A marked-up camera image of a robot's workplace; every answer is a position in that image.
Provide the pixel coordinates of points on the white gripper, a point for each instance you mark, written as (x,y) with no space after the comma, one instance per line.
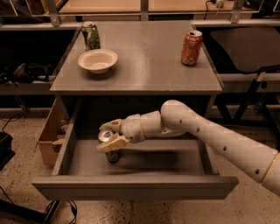
(132,128)

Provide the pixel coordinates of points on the silver redbull can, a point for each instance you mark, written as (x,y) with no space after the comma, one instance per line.
(107,139)

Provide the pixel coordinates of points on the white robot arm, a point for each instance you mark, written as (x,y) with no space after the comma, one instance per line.
(257,160)

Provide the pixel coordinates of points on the grey open top drawer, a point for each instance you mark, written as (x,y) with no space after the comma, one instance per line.
(180,168)

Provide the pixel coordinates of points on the green soda can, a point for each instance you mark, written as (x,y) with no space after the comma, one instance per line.
(91,36)

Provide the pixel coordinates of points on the orange soda can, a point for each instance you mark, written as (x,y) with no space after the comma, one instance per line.
(191,47)

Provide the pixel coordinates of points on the cardboard box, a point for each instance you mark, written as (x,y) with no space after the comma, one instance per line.
(52,135)

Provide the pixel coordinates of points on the grey cabinet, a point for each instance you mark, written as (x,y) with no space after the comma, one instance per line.
(148,64)

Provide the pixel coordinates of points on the white bowl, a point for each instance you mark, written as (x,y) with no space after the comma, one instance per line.
(98,61)

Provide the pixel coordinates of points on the black headphones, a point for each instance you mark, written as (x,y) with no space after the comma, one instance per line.
(26,73)

